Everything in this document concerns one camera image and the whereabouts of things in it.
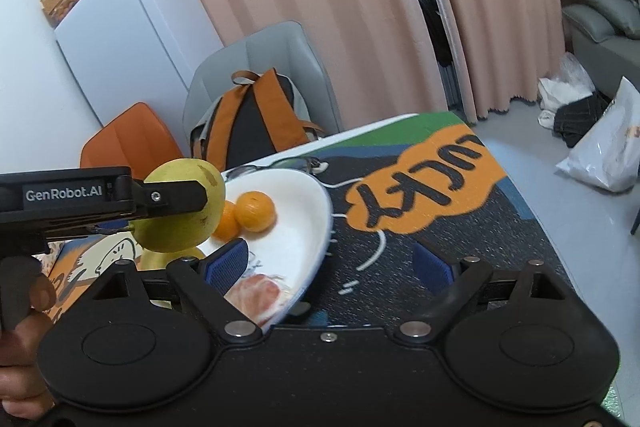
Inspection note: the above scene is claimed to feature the small white plastic bag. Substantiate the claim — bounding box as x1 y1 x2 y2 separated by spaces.
537 52 598 130

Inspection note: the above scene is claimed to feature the colourful printed table mat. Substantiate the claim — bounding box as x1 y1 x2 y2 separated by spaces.
37 109 573 333

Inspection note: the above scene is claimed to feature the person's left hand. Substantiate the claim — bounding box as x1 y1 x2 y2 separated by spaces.
0 274 57 421

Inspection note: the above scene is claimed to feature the small mandarin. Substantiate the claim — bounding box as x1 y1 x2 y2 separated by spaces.
212 200 241 242
234 191 277 232

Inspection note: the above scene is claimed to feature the grey sofa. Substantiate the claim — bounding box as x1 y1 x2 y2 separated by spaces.
549 0 640 100

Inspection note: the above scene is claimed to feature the white refrigerator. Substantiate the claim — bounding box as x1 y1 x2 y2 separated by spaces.
54 0 226 142

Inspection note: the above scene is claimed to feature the grey chair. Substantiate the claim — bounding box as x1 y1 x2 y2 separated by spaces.
182 21 343 158

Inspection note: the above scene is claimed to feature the round greenish pear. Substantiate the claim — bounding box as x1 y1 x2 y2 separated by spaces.
129 158 227 254

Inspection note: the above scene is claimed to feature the black clothing pile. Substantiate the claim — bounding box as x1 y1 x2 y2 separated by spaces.
552 93 613 148

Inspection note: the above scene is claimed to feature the basket of eggs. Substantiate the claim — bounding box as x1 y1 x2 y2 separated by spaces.
47 0 91 28

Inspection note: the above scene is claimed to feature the white plate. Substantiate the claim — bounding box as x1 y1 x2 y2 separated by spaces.
197 167 334 332

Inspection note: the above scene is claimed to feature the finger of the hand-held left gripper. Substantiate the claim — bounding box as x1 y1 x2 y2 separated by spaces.
131 179 210 224

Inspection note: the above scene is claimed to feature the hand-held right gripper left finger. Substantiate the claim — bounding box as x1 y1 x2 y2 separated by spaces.
75 239 262 348

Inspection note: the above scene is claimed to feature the orange chair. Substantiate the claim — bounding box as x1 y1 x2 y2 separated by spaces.
80 102 186 170

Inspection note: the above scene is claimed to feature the large yellow pear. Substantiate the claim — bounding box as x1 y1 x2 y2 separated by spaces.
140 247 207 308

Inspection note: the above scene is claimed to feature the large white plastic bag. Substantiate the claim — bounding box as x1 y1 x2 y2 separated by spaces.
555 76 640 194

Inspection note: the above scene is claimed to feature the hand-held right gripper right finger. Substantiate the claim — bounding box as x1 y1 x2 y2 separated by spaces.
395 242 574 348

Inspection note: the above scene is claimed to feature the orange grey backpack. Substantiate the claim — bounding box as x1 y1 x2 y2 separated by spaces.
189 68 326 172

